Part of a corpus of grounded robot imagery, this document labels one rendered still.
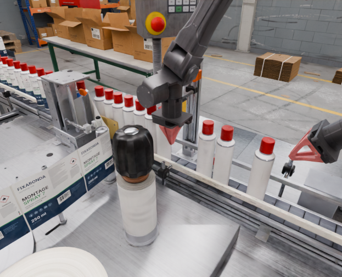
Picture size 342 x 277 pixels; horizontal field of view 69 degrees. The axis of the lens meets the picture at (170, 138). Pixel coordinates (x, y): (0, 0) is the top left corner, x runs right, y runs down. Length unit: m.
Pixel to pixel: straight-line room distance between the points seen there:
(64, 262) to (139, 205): 0.17
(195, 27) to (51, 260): 0.52
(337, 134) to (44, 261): 0.60
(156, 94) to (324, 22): 5.65
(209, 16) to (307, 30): 5.67
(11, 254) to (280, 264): 0.64
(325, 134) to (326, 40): 5.56
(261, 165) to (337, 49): 5.50
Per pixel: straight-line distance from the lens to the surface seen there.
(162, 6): 0.76
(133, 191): 0.52
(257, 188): 0.73
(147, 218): 0.59
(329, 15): 6.10
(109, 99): 0.96
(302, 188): 0.76
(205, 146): 0.73
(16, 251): 0.73
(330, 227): 0.80
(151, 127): 0.84
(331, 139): 0.61
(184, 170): 0.80
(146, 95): 0.59
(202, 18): 0.58
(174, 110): 0.66
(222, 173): 0.75
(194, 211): 0.72
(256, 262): 0.72
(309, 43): 6.22
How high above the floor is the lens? 1.42
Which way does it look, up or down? 32 degrees down
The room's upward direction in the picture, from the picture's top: straight up
